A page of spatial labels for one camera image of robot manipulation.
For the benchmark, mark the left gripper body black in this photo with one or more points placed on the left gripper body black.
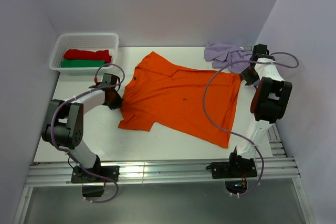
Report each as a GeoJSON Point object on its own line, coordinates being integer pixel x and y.
{"type": "Point", "coordinates": [116, 100]}

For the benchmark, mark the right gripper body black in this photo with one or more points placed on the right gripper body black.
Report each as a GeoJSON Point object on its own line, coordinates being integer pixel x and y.
{"type": "Point", "coordinates": [250, 75]}

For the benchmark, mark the orange t shirt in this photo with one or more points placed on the orange t shirt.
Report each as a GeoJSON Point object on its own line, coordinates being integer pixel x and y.
{"type": "Point", "coordinates": [201, 103]}

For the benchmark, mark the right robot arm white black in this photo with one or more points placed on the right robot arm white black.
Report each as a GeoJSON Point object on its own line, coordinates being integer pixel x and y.
{"type": "Point", "coordinates": [267, 106]}

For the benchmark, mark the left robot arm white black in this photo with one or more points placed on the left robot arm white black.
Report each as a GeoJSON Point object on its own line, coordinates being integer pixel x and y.
{"type": "Point", "coordinates": [63, 125]}

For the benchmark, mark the lilac t shirt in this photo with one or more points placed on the lilac t shirt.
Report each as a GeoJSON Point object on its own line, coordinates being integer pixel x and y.
{"type": "Point", "coordinates": [221, 54]}

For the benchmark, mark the red rolled t shirt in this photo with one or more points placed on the red rolled t shirt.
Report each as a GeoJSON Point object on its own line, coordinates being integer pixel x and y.
{"type": "Point", "coordinates": [76, 54]}

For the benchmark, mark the green rolled t shirt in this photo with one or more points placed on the green rolled t shirt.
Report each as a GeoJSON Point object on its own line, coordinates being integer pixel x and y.
{"type": "Point", "coordinates": [82, 63]}

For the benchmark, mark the white plastic basket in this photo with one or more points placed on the white plastic basket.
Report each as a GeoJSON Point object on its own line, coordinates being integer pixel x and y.
{"type": "Point", "coordinates": [82, 41]}

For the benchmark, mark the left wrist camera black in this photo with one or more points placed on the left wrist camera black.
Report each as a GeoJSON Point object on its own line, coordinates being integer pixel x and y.
{"type": "Point", "coordinates": [107, 80]}

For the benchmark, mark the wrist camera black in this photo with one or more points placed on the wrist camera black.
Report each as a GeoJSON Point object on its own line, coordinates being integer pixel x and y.
{"type": "Point", "coordinates": [107, 80]}
{"type": "Point", "coordinates": [260, 49]}

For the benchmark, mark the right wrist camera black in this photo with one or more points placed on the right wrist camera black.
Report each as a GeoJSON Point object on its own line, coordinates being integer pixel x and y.
{"type": "Point", "coordinates": [260, 49]}

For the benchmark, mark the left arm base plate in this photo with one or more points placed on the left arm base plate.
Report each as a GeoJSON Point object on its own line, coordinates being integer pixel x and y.
{"type": "Point", "coordinates": [79, 176]}

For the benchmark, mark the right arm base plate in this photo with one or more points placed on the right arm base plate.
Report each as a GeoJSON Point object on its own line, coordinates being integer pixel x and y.
{"type": "Point", "coordinates": [223, 170]}

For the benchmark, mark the aluminium rail frame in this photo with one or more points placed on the aluminium rail frame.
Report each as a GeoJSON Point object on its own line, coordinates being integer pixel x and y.
{"type": "Point", "coordinates": [162, 155]}

